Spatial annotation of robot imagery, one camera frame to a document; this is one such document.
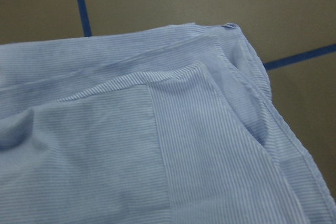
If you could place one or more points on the light blue striped shirt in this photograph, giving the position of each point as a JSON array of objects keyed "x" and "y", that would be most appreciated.
[{"x": 169, "y": 125}]

